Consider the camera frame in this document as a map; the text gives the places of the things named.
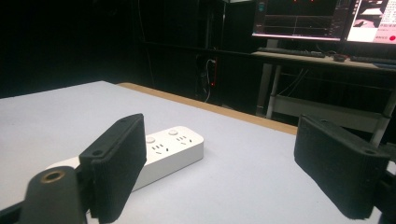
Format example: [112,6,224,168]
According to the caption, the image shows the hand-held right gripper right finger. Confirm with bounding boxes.
[293,114,390,220]

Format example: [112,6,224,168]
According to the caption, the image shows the white power strip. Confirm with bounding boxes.
[46,125,205,192]

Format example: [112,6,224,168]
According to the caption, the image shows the computer monitor with dark screen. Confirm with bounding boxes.
[251,0,353,42]

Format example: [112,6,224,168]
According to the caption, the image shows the black keyboard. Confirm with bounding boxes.
[349,55,396,66]
[257,47,327,59]

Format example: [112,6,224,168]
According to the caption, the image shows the desk with white metal legs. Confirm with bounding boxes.
[250,50,396,148]

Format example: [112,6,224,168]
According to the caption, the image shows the white cable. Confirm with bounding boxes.
[202,59,217,104]

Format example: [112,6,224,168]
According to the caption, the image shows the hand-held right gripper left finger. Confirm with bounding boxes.
[78,113,148,224]

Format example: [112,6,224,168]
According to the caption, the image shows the computer monitor with pink screen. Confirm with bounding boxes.
[346,0,396,45]

